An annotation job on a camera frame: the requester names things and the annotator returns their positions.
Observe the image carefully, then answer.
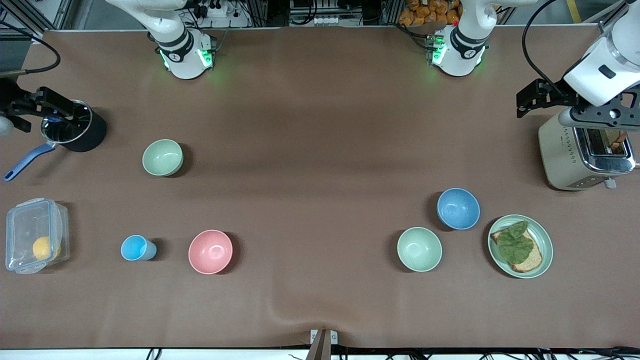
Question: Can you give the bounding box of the light green bowl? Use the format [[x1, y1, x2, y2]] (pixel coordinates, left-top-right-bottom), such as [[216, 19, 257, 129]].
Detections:
[[142, 138, 184, 178], [397, 226, 443, 273]]

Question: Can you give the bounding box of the blue bowl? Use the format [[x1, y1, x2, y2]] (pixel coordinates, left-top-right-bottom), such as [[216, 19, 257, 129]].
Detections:
[[436, 187, 481, 231]]

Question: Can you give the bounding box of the pink bowl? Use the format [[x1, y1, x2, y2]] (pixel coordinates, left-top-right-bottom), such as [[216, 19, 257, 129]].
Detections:
[[188, 229, 234, 275]]

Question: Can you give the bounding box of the glass pot lid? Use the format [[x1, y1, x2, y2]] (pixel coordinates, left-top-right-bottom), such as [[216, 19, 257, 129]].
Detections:
[[40, 100, 94, 145]]

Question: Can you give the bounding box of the dark box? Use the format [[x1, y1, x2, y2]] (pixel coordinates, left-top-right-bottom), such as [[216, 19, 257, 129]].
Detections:
[[0, 36, 34, 77]]

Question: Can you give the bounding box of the cream and chrome toaster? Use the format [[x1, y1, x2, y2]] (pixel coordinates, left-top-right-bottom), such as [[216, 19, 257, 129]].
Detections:
[[538, 110, 639, 192]]

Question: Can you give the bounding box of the clear plastic food container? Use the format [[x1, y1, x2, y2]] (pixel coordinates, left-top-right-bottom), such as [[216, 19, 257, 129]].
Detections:
[[4, 197, 71, 275]]

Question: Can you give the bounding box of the yellow lemon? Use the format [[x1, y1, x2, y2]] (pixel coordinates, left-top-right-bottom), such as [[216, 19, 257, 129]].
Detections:
[[32, 235, 62, 261]]

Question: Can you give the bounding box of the bag of oranges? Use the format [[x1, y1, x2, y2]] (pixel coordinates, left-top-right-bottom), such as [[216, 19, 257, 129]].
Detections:
[[398, 0, 464, 28]]

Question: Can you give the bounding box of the light green plate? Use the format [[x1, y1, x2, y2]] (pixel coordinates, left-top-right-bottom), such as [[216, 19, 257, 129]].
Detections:
[[487, 214, 555, 280]]

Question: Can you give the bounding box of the green lettuce leaf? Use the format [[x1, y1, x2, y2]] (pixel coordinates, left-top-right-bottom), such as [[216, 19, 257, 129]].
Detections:
[[496, 220, 535, 265]]

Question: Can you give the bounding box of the toast slice with crust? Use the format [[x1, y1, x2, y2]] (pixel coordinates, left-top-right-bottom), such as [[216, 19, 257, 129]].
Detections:
[[490, 227, 544, 274]]

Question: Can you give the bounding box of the blue cup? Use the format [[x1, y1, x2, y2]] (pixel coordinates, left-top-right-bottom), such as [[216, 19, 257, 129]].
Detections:
[[120, 234, 158, 262]]

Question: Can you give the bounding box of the white power strip with plugs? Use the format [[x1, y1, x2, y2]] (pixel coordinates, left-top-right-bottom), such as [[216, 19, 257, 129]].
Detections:
[[191, 0, 252, 29]]

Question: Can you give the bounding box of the metal table clamp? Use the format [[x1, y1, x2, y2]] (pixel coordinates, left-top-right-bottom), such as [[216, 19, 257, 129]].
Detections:
[[306, 328, 339, 360]]

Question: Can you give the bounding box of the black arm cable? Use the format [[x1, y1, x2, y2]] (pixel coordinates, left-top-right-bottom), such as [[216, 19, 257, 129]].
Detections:
[[0, 21, 62, 77], [521, 0, 568, 97]]

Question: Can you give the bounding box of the black pot with blue handle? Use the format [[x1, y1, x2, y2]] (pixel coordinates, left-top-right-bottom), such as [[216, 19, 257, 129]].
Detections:
[[3, 100, 108, 182]]

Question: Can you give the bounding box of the aluminium frame profile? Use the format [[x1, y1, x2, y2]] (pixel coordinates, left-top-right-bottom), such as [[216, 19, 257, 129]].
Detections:
[[0, 0, 68, 32]]

